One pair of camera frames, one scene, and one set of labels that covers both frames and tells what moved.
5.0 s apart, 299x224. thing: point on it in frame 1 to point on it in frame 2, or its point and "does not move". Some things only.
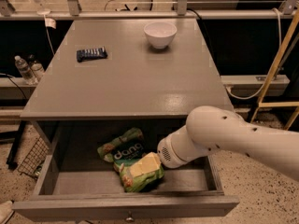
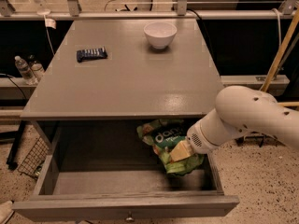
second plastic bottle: [36, 67] does not move
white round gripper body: [165, 154] to [195, 136]
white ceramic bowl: [160, 34] does not move
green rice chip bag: [124, 149] to [162, 134]
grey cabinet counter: [127, 69] does not move
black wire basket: [35, 158] does not move
